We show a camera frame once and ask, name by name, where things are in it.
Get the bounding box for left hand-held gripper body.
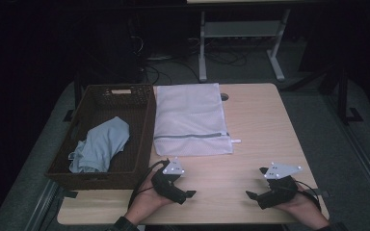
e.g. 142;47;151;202
150;157;188;205

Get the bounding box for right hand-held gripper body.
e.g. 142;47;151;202
256;162;303;210

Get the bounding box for brown woven basket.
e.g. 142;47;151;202
44;84;157;191

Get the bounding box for white mesh laundry bag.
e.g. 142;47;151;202
152;82;243;158

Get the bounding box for light blue garment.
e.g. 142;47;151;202
67;115;131;174

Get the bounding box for person's left hand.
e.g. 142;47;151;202
124;175;173;225

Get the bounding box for person's right hand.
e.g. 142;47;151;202
273;192;330;230

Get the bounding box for black metal stand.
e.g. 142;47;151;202
336;65;364;126

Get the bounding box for white framed desk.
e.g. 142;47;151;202
186;0;319;83

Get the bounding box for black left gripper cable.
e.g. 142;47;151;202
128;159;172;210

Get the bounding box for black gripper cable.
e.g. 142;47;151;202
293;179;322;211
128;159;172;210

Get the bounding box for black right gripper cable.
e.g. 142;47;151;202
293;179;322;211

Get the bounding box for aluminium floor rail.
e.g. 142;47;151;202
326;92;370;210
23;179;62;231

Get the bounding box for black table edge bracket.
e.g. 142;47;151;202
60;189;79;199

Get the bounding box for black floor cables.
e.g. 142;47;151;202
139;47;249;85

